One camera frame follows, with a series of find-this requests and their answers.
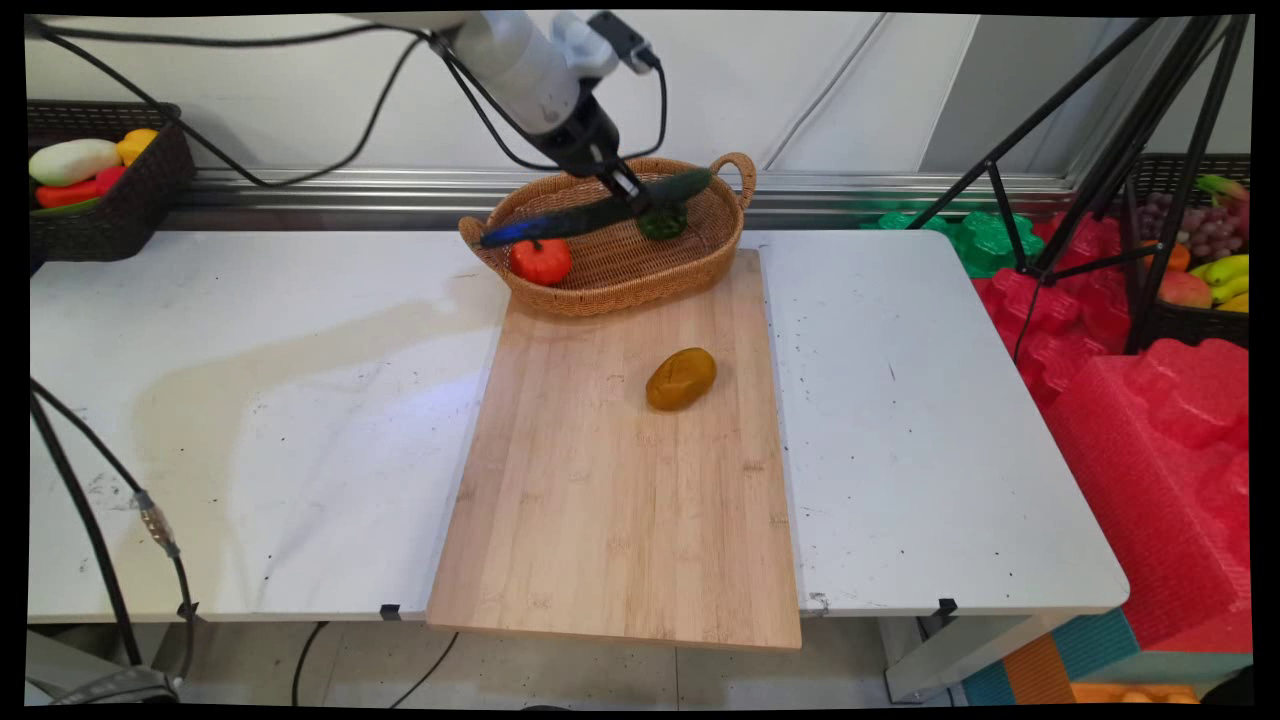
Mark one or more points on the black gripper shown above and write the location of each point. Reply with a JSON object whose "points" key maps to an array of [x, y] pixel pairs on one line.
{"points": [[580, 135]]}

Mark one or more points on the dark green toy cucumber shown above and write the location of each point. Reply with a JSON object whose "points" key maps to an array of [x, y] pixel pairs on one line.
{"points": [[570, 220]]}

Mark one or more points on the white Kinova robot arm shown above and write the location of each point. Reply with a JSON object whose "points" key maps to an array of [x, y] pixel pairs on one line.
{"points": [[515, 60]]}

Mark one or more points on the green toy bell pepper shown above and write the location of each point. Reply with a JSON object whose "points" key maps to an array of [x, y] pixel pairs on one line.
{"points": [[664, 222]]}

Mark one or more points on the red toy tomato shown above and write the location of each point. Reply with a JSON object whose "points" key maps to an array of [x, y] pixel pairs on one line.
{"points": [[540, 262]]}

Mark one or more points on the yellow-brown toy potato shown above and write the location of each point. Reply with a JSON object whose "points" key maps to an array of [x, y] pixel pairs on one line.
{"points": [[681, 379]]}

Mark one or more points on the bamboo wooden cutting board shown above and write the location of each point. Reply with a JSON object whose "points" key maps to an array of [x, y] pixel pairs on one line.
{"points": [[620, 480]]}

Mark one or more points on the green foam mat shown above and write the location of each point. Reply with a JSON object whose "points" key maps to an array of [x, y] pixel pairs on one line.
{"points": [[985, 240]]}

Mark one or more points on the yellow toy bell pepper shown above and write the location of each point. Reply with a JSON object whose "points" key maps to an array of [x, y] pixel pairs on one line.
{"points": [[137, 144]]}

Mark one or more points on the dark woven basket with vegetables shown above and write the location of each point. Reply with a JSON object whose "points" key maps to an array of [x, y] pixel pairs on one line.
{"points": [[130, 205]]}

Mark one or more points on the orange toy fruit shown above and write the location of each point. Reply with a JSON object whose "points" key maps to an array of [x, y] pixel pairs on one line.
{"points": [[1177, 257]]}

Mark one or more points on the red toy chili pepper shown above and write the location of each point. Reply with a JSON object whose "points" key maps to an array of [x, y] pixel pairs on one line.
{"points": [[75, 190]]}

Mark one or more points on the pink toy peach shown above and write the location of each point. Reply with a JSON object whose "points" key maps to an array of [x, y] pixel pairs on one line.
{"points": [[1185, 290]]}

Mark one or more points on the white toy radish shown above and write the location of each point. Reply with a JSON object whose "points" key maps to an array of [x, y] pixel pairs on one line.
{"points": [[72, 161]]}

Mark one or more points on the dark woven basket with fruit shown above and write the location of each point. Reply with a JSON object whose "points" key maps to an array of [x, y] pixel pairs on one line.
{"points": [[1180, 325]]}

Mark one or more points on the white table leg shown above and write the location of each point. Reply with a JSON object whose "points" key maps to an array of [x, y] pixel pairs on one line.
{"points": [[960, 655]]}

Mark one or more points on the purple toy grapes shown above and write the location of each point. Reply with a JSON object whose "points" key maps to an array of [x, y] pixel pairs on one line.
{"points": [[1212, 230]]}

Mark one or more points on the red foam mat pile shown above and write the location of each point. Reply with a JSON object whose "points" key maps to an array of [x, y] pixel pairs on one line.
{"points": [[1150, 460]]}

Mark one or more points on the green toy vegetable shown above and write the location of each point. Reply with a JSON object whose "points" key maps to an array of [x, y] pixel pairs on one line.
{"points": [[1222, 186]]}

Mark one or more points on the yellow-green toy bananas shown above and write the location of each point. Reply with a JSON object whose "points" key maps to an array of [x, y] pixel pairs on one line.
{"points": [[1228, 272]]}

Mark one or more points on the teal and orange foam mat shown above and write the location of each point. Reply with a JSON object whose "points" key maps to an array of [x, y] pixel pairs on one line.
{"points": [[1060, 665]]}

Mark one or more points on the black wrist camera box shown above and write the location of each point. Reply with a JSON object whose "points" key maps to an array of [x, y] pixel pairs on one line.
{"points": [[622, 40]]}

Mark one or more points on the aluminium wall rail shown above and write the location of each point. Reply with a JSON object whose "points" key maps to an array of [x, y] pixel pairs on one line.
{"points": [[850, 195]]}

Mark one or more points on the black camera tripod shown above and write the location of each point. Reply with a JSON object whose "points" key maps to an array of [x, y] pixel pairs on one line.
{"points": [[1130, 150]]}

